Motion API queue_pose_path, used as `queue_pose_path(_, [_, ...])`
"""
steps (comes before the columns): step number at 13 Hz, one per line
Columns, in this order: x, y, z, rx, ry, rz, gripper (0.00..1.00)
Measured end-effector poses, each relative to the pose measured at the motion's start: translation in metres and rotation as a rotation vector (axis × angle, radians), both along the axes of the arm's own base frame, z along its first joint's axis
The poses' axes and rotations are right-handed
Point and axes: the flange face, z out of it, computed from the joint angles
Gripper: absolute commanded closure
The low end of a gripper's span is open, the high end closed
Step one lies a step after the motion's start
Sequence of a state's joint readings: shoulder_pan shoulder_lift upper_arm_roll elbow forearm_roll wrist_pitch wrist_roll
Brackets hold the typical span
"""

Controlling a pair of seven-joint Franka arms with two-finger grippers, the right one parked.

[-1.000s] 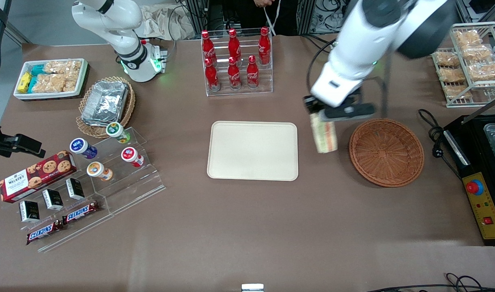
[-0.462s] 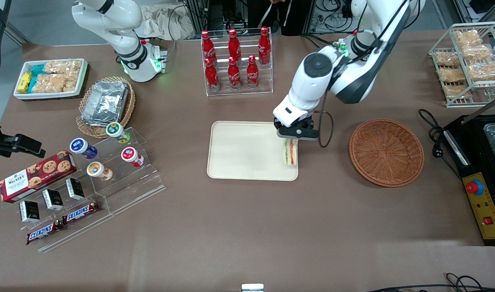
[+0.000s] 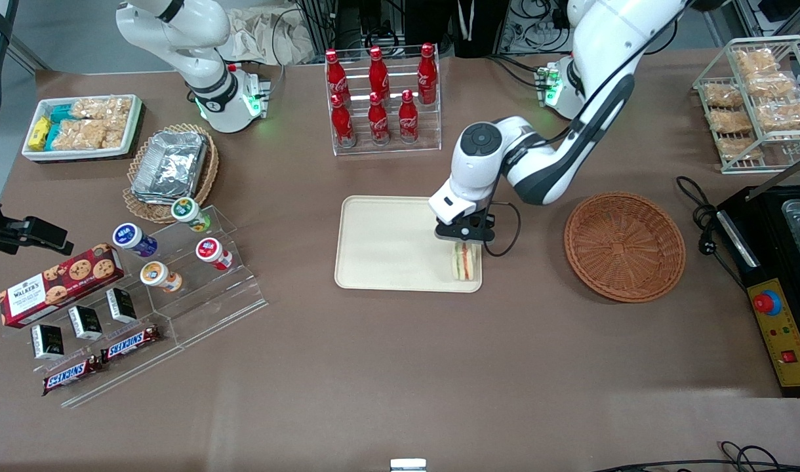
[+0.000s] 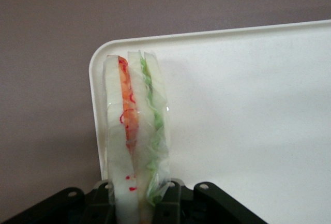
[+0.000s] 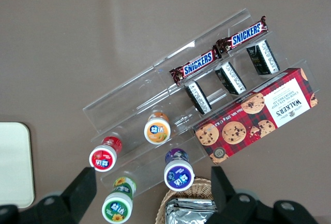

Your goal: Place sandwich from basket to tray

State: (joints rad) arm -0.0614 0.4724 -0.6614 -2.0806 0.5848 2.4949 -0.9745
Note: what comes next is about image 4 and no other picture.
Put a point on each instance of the cream plastic tray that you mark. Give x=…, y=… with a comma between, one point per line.
x=232, y=105

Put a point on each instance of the plastic-wrapped triangle sandwich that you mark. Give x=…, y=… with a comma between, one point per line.
x=116, y=131

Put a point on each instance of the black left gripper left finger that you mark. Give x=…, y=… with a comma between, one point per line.
x=101, y=203

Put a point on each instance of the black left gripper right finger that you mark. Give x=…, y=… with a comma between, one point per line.
x=168, y=206

